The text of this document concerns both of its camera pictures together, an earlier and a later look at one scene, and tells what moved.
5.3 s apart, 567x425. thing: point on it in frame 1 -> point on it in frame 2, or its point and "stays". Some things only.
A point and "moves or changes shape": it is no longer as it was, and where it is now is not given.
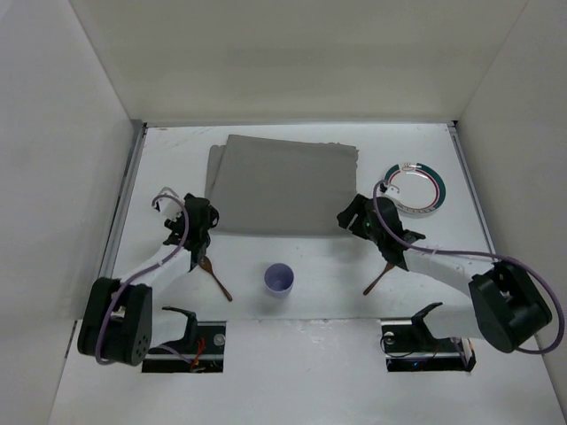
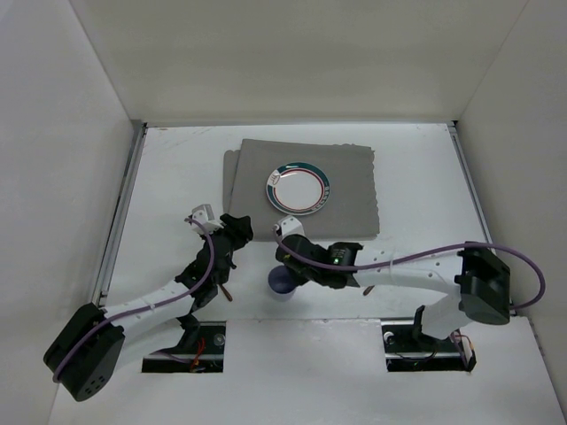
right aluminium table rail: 473,188 stays
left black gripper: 195,255 -> 229,237
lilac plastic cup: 278,280 stays
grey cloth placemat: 273,187 moves or changes shape
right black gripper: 396,258 -> 292,259
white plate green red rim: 415,189 -> 298,188
